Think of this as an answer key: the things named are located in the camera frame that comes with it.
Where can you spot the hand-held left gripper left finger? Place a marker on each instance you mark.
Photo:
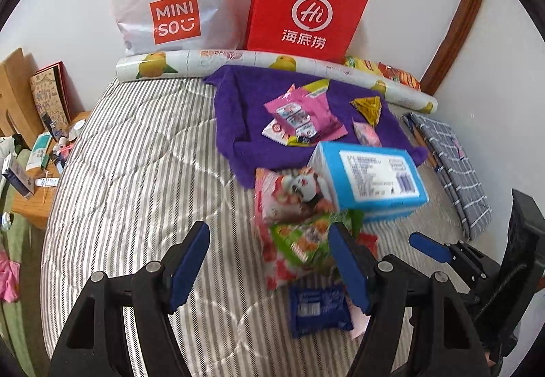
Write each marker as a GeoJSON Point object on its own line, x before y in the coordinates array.
{"type": "Point", "coordinates": [187, 270]}

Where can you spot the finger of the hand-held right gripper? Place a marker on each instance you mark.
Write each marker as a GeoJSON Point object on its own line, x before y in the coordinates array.
{"type": "Point", "coordinates": [430, 246]}

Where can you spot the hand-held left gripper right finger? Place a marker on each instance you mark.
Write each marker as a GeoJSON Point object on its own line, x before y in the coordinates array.
{"type": "Point", "coordinates": [349, 266]}

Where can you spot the green snack packet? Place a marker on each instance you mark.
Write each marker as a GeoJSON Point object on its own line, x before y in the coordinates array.
{"type": "Point", "coordinates": [306, 238]}

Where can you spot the dark blue snack packet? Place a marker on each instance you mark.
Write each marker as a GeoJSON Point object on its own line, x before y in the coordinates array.
{"type": "Point", "coordinates": [319, 309]}

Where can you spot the pale pink snack packet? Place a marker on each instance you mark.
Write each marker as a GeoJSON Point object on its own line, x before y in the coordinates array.
{"type": "Point", "coordinates": [360, 321]}

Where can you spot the panda print snack bag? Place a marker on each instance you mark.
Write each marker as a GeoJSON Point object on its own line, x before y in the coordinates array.
{"type": "Point", "coordinates": [289, 194]}

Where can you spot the small pink snack packet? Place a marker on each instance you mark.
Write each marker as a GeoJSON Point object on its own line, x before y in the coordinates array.
{"type": "Point", "coordinates": [367, 134]}

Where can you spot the yellow triangular snack packet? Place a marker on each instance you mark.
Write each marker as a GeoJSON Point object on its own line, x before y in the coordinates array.
{"type": "Point", "coordinates": [369, 108]}

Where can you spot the white red snack packet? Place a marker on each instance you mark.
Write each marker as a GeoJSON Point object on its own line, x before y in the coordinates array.
{"type": "Point", "coordinates": [276, 132]}

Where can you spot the grey plaid folded cloth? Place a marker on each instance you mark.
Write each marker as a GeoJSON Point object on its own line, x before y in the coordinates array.
{"type": "Point", "coordinates": [460, 160]}

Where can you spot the blue cardboard box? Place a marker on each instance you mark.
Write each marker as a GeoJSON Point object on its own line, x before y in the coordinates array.
{"type": "Point", "coordinates": [370, 172]}

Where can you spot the grey striped quilt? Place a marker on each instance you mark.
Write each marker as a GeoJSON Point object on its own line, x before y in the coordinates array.
{"type": "Point", "coordinates": [127, 172]}

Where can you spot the purple towel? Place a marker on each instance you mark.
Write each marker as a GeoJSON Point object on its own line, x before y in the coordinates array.
{"type": "Point", "coordinates": [242, 126]}

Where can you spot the wooden nightstand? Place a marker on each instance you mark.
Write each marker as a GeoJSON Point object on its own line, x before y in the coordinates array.
{"type": "Point", "coordinates": [34, 206]}

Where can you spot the orange chip bag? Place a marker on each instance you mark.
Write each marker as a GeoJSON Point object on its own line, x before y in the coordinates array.
{"type": "Point", "coordinates": [400, 77]}

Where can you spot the green blanket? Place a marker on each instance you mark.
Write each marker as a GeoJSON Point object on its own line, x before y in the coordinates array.
{"type": "Point", "coordinates": [21, 317]}

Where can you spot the pink cloth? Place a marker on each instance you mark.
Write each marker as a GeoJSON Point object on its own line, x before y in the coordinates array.
{"type": "Point", "coordinates": [8, 279]}

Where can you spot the yellow chip bag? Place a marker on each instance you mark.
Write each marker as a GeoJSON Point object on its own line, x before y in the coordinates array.
{"type": "Point", "coordinates": [362, 64]}

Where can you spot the dark blue small box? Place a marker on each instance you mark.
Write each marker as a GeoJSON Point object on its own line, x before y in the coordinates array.
{"type": "Point", "coordinates": [17, 177]}

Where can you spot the fruit print paper roll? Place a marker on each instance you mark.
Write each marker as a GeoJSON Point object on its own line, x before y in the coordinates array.
{"type": "Point", "coordinates": [255, 60]}

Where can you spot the wooden headboard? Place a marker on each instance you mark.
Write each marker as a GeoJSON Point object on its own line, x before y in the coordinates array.
{"type": "Point", "coordinates": [12, 91]}

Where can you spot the brown wooden door frame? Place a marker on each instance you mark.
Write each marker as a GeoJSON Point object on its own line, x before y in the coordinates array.
{"type": "Point", "coordinates": [464, 19]}

